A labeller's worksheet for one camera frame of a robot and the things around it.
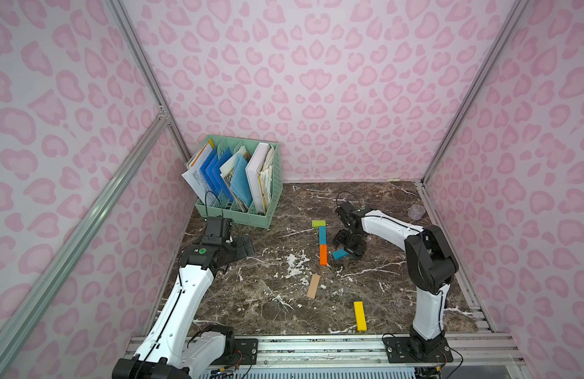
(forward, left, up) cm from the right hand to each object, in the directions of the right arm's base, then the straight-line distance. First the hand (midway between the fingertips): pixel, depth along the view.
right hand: (339, 249), depth 94 cm
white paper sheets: (+20, +57, +22) cm, 65 cm away
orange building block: (-1, +6, -2) cm, 6 cm away
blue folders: (+24, +51, +20) cm, 60 cm away
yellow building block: (-24, -5, -1) cm, 25 cm away
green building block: (+14, +8, -2) cm, 16 cm away
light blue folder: (+18, +39, +20) cm, 47 cm away
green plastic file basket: (+19, +52, +6) cm, 56 cm away
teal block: (+9, +6, -2) cm, 11 cm away
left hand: (-7, +35, +15) cm, 39 cm away
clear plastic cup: (+20, -36, -2) cm, 42 cm away
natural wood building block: (-14, +10, -1) cm, 18 cm away
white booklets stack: (+20, +30, +24) cm, 44 cm away
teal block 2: (-2, 0, +1) cm, 2 cm away
